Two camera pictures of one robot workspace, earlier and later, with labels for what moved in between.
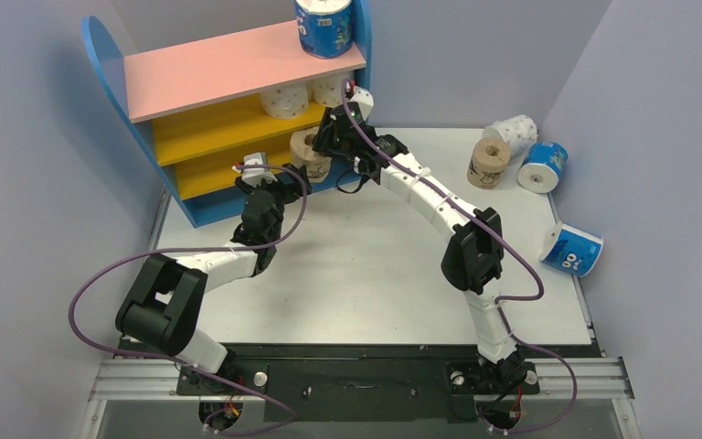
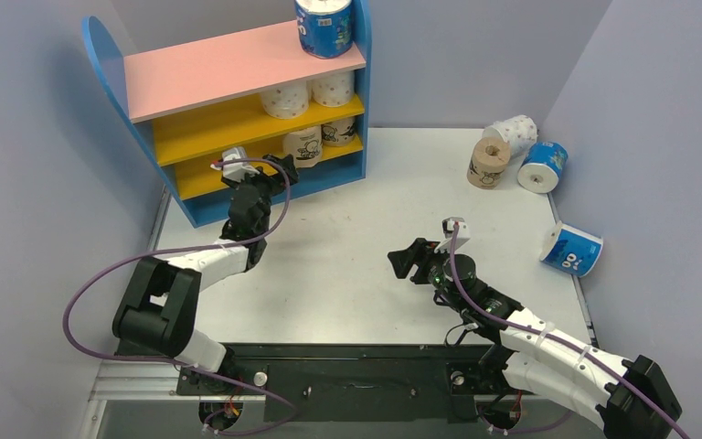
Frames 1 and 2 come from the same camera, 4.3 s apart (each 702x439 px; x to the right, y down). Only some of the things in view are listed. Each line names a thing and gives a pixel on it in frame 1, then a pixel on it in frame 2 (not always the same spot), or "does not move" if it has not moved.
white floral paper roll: (287, 102) does not move
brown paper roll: (488, 157) does not move
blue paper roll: (324, 26) does not move
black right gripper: (329, 139) to (422, 262)
